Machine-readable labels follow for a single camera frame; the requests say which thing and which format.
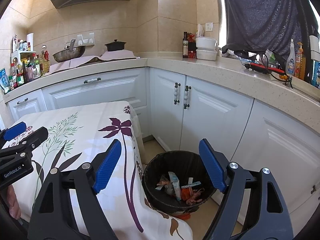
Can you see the white wall socket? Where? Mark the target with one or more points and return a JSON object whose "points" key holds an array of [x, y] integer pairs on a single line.
{"points": [[209, 26]]}

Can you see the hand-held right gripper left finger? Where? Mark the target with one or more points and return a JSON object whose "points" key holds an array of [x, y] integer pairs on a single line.
{"points": [[107, 167]]}

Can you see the white lidded container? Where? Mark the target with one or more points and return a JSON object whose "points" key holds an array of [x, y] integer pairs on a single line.
{"points": [[206, 55], [206, 43]]}

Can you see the row of condiment bottles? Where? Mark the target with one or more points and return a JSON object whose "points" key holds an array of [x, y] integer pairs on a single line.
{"points": [[25, 72]]}

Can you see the red box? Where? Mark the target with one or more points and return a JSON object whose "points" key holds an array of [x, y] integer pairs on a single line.
{"points": [[192, 51]]}

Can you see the pale stove cover cloth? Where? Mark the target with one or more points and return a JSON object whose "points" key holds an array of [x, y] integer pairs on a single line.
{"points": [[115, 55]]}

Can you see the person's left hand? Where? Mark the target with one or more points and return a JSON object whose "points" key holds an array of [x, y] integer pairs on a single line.
{"points": [[13, 202]]}

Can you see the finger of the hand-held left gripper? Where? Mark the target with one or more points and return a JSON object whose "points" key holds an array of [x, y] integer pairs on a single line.
{"points": [[15, 131], [37, 136]]}

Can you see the orange white small wrapper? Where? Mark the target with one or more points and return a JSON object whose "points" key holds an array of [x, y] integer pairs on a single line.
{"points": [[162, 183]]}

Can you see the floral printed tablecloth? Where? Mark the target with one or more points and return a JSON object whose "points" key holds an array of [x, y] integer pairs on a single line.
{"points": [[75, 140]]}

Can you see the black cooking pot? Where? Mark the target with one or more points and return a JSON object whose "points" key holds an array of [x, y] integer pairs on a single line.
{"points": [[115, 46]]}

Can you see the blue white plastic wrapper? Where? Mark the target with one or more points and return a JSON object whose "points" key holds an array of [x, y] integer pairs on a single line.
{"points": [[175, 185]]}

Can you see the translucent plastic sheet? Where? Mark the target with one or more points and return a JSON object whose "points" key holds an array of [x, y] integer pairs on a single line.
{"points": [[138, 130]]}

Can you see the yellow cooking oil bottle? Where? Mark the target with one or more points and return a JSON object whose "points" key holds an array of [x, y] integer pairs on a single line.
{"points": [[45, 63]]}

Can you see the red white striped wrapper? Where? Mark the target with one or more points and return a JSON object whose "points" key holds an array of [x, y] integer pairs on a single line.
{"points": [[195, 198]]}

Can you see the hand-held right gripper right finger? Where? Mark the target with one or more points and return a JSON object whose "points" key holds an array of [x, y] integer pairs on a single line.
{"points": [[212, 165]]}

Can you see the orange liquid bottle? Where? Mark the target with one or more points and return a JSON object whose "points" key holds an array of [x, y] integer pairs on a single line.
{"points": [[300, 65]]}

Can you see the paper towel roll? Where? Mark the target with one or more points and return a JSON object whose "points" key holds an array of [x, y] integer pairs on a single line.
{"points": [[30, 41]]}

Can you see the white kitchen cabinet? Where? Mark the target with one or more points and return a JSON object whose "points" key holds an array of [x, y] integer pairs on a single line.
{"points": [[225, 120]]}

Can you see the white crumpled cloth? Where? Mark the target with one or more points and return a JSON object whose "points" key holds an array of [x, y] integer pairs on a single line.
{"points": [[230, 53]]}

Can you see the blue white packet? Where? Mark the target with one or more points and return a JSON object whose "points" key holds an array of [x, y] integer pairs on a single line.
{"points": [[5, 81]]}

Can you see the large orange plastic bag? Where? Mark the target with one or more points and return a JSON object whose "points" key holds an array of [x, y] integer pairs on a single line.
{"points": [[186, 194]]}

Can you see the white wall hook rack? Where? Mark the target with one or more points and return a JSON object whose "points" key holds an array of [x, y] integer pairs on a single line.
{"points": [[85, 39]]}

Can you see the black trash bin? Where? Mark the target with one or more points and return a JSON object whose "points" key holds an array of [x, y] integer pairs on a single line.
{"points": [[155, 166]]}

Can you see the red black appliance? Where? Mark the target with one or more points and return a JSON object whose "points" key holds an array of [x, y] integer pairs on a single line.
{"points": [[262, 68]]}

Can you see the dark glass bottle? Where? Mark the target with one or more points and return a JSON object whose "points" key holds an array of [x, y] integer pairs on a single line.
{"points": [[185, 46]]}

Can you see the dark curtain cloth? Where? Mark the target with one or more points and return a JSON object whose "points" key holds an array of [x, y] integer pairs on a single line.
{"points": [[262, 12]]}

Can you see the steel wok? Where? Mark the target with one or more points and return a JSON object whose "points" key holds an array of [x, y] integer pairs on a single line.
{"points": [[68, 55]]}

